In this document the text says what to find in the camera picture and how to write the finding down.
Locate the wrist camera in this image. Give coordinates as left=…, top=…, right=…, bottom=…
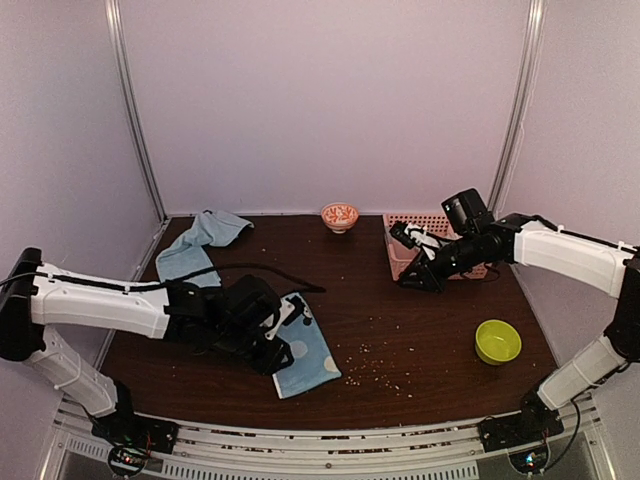
left=389, top=221, right=441, bottom=250
left=259, top=294, right=305, bottom=341

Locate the orange patterned ceramic bowl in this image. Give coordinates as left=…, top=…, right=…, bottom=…
left=321, top=202, right=359, bottom=234

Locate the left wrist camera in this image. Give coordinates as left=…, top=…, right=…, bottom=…
left=259, top=294, right=305, bottom=341

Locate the pink plastic basket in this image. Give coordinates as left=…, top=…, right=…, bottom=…
left=382, top=213, right=459, bottom=281

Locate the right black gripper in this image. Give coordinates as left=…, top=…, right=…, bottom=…
left=397, top=231, right=483, bottom=294

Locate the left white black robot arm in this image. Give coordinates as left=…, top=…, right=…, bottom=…
left=1, top=248, right=295, bottom=444

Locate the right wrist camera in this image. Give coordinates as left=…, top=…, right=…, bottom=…
left=389, top=221, right=441, bottom=250

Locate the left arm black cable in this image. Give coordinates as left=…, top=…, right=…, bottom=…
left=0, top=262, right=327, bottom=296

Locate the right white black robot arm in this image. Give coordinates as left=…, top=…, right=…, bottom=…
left=390, top=189, right=639, bottom=442

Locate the front aluminium rail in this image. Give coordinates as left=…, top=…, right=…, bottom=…
left=39, top=398, right=617, bottom=479

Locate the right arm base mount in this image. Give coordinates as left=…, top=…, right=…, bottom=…
left=477, top=412, right=564, bottom=453

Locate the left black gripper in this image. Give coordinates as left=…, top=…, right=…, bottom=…
left=212, top=322, right=294, bottom=376

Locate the plain light blue towel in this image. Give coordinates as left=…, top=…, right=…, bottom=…
left=155, top=210, right=254, bottom=281

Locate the lime green bowl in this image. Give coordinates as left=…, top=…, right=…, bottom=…
left=474, top=319, right=522, bottom=366

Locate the aluminium frame post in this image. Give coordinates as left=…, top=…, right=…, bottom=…
left=488, top=0, right=547, bottom=216
left=104, top=0, right=168, bottom=222

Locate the blue polka dot towel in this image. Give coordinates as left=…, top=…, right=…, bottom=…
left=272, top=292, right=342, bottom=400

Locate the right aluminium frame post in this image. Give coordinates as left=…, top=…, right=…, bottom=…
left=488, top=0, right=547, bottom=216

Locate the left aluminium frame post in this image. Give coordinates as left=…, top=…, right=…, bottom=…
left=104, top=0, right=168, bottom=222

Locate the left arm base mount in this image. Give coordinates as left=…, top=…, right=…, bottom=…
left=90, top=415, right=179, bottom=454

